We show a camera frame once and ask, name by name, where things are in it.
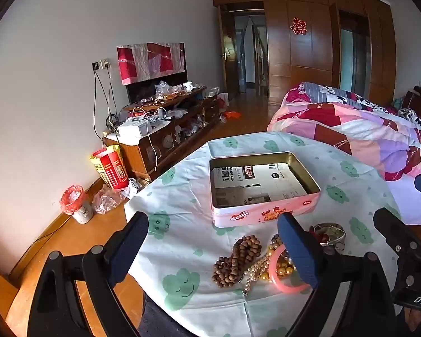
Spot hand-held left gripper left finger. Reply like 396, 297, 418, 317
27, 211, 150, 337

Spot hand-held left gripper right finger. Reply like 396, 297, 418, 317
277, 212, 397, 337

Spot yellow amber bead bracelet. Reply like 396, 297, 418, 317
260, 235, 299, 282

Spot pink bangle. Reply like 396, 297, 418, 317
267, 245, 311, 293

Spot green jade bracelet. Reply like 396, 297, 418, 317
323, 226, 342, 243

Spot silver bangle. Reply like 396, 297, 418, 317
309, 223, 347, 252

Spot white pearl necklace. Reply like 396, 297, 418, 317
244, 253, 278, 297

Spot brown wooden bead bracelet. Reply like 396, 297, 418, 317
212, 235, 262, 288

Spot pink tin box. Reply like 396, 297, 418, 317
209, 152, 321, 228

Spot white bedsheet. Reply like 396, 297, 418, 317
386, 174, 421, 225

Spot clear plastic bag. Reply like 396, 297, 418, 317
92, 184, 127, 215

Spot trash bin with red bag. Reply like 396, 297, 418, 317
60, 185, 93, 224

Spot newspaper box liner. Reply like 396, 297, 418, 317
211, 162, 308, 208

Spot white cloud-print tablecloth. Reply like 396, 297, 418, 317
124, 131, 402, 337

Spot red and yellow bag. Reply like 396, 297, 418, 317
90, 145, 130, 190

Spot pink patchwork quilt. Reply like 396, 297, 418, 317
267, 81, 421, 181

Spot wooden television cabinet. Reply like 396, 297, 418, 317
103, 86, 221, 179

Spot white cardboard box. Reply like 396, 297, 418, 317
117, 119, 172, 138

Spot black television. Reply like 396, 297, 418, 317
126, 72, 189, 105

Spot pile of crumpled plastic bags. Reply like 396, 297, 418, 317
155, 81, 183, 99

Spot wooden wardrobe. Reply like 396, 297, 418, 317
210, 0, 397, 108

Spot red and white cloth cover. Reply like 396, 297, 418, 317
117, 42, 185, 85

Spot red paper decoration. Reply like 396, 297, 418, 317
290, 17, 308, 36

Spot wooden door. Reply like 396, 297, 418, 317
219, 5, 239, 101

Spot dark red bead bracelet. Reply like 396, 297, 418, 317
310, 226, 328, 246

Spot black hanging cables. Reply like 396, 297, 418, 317
93, 68, 119, 137

